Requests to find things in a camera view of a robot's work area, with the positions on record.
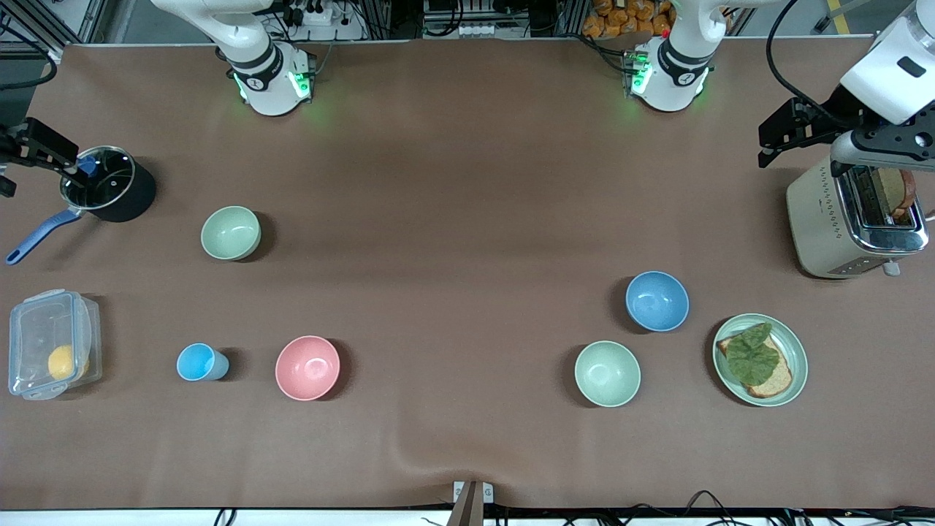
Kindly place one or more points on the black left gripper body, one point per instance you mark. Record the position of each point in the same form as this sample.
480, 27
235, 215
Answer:
835, 109

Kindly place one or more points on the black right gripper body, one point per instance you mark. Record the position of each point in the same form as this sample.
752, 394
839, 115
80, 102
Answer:
16, 147

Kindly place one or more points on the pale green bowl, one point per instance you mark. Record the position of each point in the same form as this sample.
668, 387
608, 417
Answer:
231, 234
608, 374

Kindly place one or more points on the blue bowl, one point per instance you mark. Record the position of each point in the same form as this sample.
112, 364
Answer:
657, 301

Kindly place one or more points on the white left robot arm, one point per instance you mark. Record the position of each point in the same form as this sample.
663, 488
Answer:
676, 73

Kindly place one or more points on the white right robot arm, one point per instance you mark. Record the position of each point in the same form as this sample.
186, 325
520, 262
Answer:
270, 88

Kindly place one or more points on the pink bowl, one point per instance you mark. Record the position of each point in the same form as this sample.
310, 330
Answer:
307, 368

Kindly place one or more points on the glass lid with blue knob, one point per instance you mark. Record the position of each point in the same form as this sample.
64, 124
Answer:
109, 179

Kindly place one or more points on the dark crust bread slice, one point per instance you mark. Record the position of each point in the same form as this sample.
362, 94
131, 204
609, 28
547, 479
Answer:
895, 193

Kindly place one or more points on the cream and chrome toaster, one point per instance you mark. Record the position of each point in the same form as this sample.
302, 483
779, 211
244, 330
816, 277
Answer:
818, 219

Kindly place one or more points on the clear plastic food container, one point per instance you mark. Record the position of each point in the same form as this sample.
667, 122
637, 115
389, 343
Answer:
33, 329

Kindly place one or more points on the orange snack packets pile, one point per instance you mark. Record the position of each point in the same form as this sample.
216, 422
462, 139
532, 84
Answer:
621, 18

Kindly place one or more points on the yellow round fruit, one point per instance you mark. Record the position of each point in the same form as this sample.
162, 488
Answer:
64, 362

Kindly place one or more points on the pale green plate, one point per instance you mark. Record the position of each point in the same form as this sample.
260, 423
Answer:
792, 351

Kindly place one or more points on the green lettuce leaf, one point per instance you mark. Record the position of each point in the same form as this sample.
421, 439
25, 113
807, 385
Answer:
752, 354

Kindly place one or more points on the light brown bread slice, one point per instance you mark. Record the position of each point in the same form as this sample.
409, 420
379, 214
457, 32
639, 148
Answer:
778, 380

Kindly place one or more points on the blue cup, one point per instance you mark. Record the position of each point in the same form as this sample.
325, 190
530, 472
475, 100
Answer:
196, 362

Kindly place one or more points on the white power strip with plugs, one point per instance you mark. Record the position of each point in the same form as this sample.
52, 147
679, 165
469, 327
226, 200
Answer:
321, 16

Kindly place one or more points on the small white power strip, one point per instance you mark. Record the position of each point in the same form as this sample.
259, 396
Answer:
478, 31

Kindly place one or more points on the aluminium frame profile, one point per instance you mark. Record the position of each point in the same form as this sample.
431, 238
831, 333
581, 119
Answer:
40, 23

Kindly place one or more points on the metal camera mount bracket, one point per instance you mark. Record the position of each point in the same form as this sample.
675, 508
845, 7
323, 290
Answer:
473, 500

